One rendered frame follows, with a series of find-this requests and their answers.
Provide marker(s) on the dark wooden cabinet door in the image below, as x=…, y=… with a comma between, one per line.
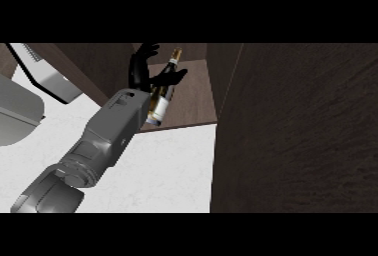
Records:
x=300, y=133

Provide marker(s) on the grey appliance with black edge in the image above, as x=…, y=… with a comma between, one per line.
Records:
x=45, y=71

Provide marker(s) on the dark wooden cabinet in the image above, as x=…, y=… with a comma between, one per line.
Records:
x=186, y=100

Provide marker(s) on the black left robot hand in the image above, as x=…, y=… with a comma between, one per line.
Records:
x=141, y=71

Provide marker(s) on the grey sink basin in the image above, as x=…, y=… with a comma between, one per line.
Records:
x=17, y=110

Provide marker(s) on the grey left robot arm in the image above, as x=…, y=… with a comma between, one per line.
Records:
x=108, y=133

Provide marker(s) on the dark wine bottle white label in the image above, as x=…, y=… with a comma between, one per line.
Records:
x=161, y=100

